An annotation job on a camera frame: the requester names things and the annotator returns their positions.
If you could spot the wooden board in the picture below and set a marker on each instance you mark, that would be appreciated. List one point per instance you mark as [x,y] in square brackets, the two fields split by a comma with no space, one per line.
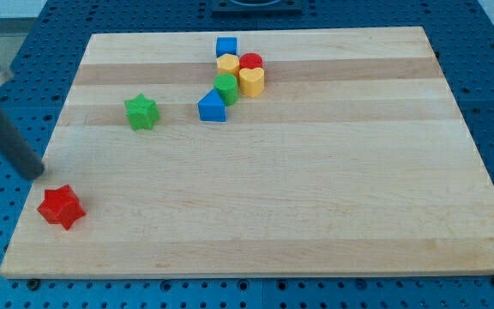
[354,161]

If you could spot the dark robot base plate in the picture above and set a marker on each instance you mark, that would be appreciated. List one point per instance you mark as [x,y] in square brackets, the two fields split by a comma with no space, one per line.
[254,7]

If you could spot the yellow heart block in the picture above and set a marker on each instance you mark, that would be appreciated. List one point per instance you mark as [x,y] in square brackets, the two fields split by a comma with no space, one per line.
[252,81]

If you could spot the blue cube block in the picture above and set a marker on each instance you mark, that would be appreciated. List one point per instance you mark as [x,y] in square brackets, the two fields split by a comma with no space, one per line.
[226,45]

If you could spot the red cylinder block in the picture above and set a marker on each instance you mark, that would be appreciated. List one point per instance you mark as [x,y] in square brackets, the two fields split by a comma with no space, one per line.
[250,61]

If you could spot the blue triangle block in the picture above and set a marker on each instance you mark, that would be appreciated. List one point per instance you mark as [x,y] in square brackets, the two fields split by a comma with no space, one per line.
[211,107]

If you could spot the yellow hexagon block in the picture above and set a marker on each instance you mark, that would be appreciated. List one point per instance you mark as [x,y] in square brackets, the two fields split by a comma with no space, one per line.
[228,63]

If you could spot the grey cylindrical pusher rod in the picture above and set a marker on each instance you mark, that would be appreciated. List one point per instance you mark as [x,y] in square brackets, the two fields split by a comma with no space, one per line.
[15,149]

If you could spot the green cylinder block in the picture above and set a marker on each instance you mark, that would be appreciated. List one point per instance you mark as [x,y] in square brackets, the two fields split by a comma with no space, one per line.
[226,85]

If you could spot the green star block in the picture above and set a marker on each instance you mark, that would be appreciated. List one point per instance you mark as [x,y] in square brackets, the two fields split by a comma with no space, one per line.
[142,112]

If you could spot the red star block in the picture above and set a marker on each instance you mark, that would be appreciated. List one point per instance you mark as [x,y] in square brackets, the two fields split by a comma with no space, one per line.
[61,206]

